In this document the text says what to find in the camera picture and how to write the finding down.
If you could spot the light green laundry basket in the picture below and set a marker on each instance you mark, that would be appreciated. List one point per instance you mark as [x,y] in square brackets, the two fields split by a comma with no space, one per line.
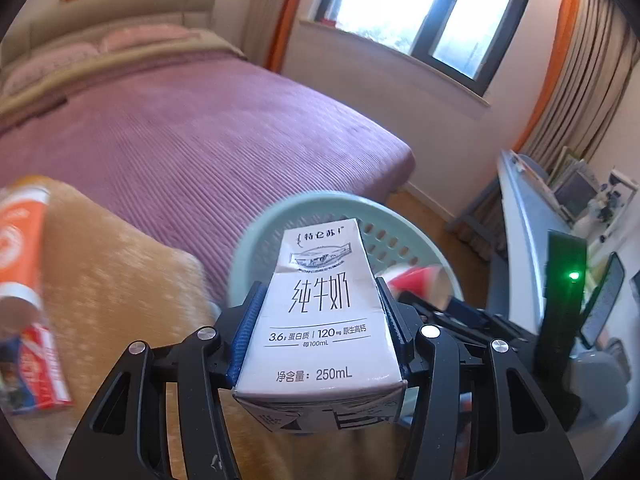
[388,237]

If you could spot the beige padded headboard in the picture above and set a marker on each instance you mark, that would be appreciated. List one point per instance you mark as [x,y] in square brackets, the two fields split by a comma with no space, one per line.
[89,19]

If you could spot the beige orange right curtain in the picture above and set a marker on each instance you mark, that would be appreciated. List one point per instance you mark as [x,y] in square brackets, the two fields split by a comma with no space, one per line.
[593,54]

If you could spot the dark framed window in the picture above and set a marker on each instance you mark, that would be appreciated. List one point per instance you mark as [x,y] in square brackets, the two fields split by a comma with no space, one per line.
[465,40]

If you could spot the beige orange left curtain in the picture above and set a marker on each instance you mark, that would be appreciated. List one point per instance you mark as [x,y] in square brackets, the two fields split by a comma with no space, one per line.
[267,31]

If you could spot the grey white desk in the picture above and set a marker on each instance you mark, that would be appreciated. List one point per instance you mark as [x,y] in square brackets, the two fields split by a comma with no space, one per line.
[529,218]

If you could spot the pink pillow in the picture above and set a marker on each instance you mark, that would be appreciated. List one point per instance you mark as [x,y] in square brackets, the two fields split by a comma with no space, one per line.
[143,35]
[46,63]

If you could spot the orange plastic bottle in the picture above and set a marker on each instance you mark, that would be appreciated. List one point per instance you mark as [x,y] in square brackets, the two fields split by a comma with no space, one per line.
[24,205]

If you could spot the pink right pillow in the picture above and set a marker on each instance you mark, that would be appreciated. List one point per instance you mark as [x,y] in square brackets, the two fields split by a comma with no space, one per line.
[143,35]

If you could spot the yellow panda blanket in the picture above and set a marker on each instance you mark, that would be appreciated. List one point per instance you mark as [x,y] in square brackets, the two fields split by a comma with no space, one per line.
[105,284]

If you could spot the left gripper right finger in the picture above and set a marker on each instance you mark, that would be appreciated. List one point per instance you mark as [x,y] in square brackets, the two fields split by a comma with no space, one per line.
[466,363]

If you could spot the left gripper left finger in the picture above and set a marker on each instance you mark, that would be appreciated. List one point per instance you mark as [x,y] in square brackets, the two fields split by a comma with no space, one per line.
[124,431]

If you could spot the beige orange curtain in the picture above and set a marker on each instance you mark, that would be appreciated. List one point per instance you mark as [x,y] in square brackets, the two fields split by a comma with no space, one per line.
[267,31]
[593,54]

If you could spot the pink left pillow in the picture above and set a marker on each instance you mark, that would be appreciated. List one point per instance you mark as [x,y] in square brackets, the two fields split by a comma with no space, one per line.
[46,63]

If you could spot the folded olive quilt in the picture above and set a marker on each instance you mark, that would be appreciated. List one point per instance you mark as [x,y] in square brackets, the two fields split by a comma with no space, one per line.
[56,88]

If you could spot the purple bed cover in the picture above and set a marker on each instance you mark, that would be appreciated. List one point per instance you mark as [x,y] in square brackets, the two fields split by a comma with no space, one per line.
[191,148]

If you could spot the red blue snack box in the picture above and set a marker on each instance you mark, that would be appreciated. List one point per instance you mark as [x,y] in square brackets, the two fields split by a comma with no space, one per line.
[31,374]

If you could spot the white milk carton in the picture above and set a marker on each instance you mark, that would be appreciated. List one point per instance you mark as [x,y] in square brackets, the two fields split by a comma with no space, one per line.
[321,357]

